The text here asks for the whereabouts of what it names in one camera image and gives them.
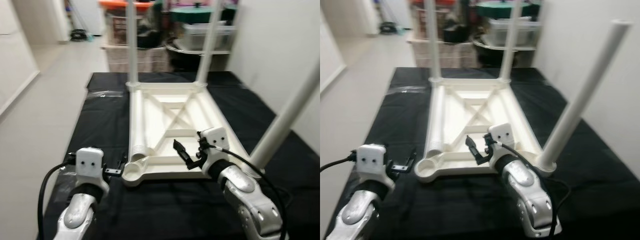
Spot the white plastic children table top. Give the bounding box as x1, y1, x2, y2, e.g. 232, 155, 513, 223
121, 81, 266, 189
414, 77, 557, 184

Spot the clear tape cross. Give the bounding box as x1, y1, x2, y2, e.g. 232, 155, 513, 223
56, 164, 82, 182

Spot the black tablecloth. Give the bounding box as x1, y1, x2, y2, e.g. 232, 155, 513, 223
42, 71, 321, 240
325, 66, 640, 240

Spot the clear tape strip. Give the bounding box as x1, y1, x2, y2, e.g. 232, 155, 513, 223
387, 85, 432, 95
86, 89, 126, 99

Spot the black wok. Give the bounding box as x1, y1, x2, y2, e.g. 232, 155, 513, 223
165, 42, 202, 71
470, 37, 506, 66

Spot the patterned cloth covered table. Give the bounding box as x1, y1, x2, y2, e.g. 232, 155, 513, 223
407, 40, 476, 69
102, 44, 171, 74

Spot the clear plastic storage bin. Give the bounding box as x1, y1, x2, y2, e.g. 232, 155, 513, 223
487, 17, 541, 46
182, 22, 236, 51

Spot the dark green pot lid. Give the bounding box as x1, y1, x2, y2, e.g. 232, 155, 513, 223
475, 0, 541, 20
170, 4, 231, 24

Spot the orange lid storage box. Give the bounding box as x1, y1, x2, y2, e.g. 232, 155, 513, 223
99, 0, 156, 46
410, 0, 451, 41

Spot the white chest freezer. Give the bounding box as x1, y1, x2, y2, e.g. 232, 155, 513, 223
75, 0, 104, 31

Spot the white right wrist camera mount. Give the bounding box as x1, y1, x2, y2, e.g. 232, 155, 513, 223
487, 122, 516, 169
197, 127, 230, 174

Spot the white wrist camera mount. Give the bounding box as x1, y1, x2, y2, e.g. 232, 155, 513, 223
75, 147, 109, 194
487, 122, 516, 169
357, 144, 390, 189
197, 127, 230, 174

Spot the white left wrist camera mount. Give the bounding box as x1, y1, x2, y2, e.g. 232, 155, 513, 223
357, 144, 390, 189
75, 147, 109, 194

